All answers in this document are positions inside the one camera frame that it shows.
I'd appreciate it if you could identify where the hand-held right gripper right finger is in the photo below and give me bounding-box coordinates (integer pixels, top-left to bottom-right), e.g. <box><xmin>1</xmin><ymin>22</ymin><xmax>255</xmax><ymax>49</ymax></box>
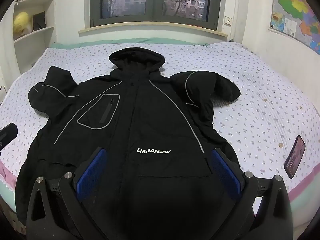
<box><xmin>210</xmin><ymin>147</ymin><xmax>293</xmax><ymax>240</ymax></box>

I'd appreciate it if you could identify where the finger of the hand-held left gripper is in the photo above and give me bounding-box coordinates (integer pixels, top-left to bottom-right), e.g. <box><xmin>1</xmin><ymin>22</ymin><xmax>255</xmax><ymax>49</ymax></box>
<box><xmin>0</xmin><ymin>123</ymin><xmax>18</xmax><ymax>155</ymax></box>

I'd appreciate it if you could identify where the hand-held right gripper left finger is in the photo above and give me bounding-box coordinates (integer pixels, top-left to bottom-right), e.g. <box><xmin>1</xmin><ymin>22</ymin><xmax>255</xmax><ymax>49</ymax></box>
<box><xmin>26</xmin><ymin>147</ymin><xmax>108</xmax><ymax>240</ymax></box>

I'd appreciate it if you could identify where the black hooded jacket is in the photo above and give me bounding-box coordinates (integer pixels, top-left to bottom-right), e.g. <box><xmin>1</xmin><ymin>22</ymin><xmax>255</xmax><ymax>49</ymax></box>
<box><xmin>15</xmin><ymin>47</ymin><xmax>242</xmax><ymax>240</ymax></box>

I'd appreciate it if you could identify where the black smartphone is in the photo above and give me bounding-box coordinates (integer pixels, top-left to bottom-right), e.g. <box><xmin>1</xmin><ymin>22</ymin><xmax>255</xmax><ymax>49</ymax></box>
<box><xmin>284</xmin><ymin>135</ymin><xmax>307</xmax><ymax>179</ymax></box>

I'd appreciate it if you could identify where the floral quilted bed cover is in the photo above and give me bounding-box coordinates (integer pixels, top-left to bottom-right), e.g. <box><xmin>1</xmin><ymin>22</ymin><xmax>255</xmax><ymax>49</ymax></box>
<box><xmin>0</xmin><ymin>41</ymin><xmax>320</xmax><ymax>205</ymax></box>

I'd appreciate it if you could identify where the white bookshelf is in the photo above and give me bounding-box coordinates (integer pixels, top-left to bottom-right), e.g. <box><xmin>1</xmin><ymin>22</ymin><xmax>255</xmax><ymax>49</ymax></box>
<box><xmin>10</xmin><ymin>0</ymin><xmax>59</xmax><ymax>73</ymax></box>

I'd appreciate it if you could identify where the yellow plush toy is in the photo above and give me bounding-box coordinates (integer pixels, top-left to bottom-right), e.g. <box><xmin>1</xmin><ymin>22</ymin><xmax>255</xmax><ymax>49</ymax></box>
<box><xmin>13</xmin><ymin>11</ymin><xmax>33</xmax><ymax>33</ymax></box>

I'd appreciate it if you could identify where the black box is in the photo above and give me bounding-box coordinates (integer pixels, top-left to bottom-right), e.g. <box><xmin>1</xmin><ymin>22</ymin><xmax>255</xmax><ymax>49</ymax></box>
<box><xmin>32</xmin><ymin>12</ymin><xmax>47</xmax><ymax>31</ymax></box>

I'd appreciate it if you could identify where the beige window sill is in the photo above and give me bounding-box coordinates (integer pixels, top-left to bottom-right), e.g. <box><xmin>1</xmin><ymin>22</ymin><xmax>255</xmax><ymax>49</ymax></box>
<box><xmin>79</xmin><ymin>21</ymin><xmax>228</xmax><ymax>38</ymax></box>

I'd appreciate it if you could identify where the colourful wall map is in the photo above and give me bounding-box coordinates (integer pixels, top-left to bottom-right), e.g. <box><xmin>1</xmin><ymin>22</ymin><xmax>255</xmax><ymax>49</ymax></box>
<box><xmin>269</xmin><ymin>0</ymin><xmax>320</xmax><ymax>55</ymax></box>

